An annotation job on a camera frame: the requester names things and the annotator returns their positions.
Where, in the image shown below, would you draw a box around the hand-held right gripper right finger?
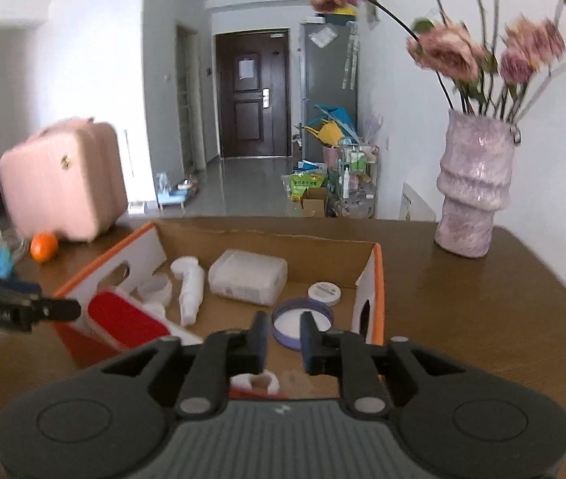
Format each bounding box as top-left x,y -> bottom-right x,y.
300,311 -> 467,418

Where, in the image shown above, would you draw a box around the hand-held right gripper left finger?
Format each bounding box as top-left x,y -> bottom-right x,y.
99,311 -> 270,420

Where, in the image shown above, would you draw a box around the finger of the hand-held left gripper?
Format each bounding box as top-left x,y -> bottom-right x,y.
26,295 -> 83,333
0,273 -> 43,298

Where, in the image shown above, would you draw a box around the purple cap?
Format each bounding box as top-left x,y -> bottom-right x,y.
271,298 -> 335,350

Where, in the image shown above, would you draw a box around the white rectangular plastic container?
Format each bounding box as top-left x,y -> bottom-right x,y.
208,249 -> 289,307

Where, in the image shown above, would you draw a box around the red and white lint brush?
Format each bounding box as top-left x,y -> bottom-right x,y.
85,286 -> 205,354

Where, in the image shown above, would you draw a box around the white plastic bottle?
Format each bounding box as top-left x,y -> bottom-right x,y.
170,256 -> 207,328

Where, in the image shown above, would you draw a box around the red cardboard box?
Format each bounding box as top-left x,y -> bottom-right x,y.
52,220 -> 386,401

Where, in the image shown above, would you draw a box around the orange fruit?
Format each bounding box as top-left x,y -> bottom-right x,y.
30,232 -> 60,263

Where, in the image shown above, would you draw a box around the small white round jar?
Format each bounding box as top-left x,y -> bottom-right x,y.
308,282 -> 342,307

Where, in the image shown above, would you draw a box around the pink hard-shell suitcase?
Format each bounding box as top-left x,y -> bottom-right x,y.
0,117 -> 129,244

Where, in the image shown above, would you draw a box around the small cardboard box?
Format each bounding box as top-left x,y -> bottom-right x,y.
302,187 -> 330,217

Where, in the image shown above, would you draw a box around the green and yellow bag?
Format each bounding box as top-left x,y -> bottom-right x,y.
290,172 -> 327,202

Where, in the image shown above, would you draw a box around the small blue stool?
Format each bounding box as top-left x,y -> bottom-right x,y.
156,172 -> 199,209

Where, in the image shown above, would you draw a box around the white board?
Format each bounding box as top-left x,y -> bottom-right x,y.
400,183 -> 437,222

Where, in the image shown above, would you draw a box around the yellow watering can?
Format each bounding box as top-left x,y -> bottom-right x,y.
305,120 -> 351,148

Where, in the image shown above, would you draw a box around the blue bag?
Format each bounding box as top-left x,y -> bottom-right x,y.
313,104 -> 359,137

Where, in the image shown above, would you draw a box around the pale pink ceramic vase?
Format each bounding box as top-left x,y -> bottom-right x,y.
434,109 -> 522,259

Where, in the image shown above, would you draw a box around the dark brown entrance door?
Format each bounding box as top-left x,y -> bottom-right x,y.
214,30 -> 294,160

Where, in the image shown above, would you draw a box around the paper sheet on refrigerator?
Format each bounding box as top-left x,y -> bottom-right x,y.
310,25 -> 339,49

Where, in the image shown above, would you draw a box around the dried pink roses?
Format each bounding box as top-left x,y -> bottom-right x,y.
305,0 -> 566,125

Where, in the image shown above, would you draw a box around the wire rolling cart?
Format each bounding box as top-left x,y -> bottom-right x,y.
337,144 -> 380,218

